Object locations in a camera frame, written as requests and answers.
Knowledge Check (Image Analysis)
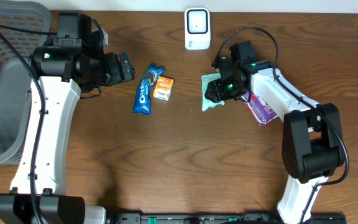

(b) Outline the mint green wipes pack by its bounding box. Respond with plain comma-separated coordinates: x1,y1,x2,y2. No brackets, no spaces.
201,73,225,111

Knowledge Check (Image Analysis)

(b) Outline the red purple pad pack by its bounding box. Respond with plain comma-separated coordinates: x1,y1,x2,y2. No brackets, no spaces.
241,91,278,126

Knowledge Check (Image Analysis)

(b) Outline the blue Oreo cookie pack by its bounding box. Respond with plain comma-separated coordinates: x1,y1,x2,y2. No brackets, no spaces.
132,63,165,115

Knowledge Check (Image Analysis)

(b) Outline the orange tissue packet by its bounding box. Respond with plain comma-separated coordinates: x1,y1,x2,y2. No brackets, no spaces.
153,76,174,101

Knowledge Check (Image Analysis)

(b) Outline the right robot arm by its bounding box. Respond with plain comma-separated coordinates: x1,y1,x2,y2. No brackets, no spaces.
204,56,349,223

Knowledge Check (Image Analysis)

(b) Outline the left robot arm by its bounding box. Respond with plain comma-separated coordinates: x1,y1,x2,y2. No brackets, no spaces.
0,45,134,223

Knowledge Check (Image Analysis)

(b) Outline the grey plastic mesh basket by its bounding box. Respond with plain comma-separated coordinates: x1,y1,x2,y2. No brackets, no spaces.
0,1,52,165

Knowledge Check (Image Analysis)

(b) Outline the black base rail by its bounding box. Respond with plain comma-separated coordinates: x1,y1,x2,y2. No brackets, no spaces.
104,212,347,224

